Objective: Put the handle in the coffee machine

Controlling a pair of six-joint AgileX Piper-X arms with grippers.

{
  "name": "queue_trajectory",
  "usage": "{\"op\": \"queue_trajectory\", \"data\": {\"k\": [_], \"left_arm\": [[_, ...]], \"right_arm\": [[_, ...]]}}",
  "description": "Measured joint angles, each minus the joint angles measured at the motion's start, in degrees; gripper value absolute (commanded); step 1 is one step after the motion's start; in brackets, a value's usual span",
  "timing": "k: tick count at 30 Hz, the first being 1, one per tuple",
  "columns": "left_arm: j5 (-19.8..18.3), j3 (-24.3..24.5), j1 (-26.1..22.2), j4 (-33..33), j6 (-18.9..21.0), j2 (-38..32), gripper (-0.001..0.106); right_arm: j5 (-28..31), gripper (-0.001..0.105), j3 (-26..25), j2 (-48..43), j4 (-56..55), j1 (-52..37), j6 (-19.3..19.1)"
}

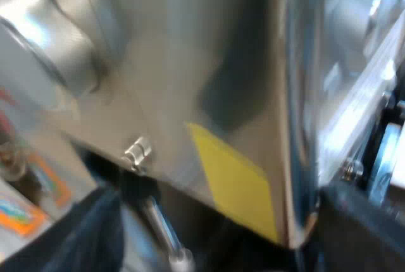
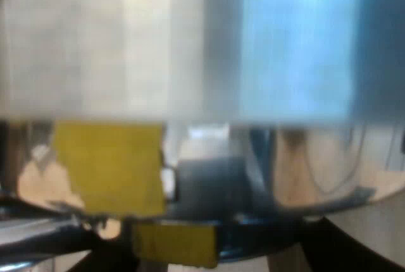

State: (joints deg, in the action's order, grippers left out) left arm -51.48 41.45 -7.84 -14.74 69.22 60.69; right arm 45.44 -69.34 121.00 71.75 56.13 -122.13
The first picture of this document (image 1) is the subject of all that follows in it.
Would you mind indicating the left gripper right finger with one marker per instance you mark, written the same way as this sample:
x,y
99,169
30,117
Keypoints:
x,y
360,237

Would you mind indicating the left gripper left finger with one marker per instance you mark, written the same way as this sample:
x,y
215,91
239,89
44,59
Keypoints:
x,y
79,237

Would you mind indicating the steel espresso machine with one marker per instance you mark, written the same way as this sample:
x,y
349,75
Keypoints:
x,y
164,63

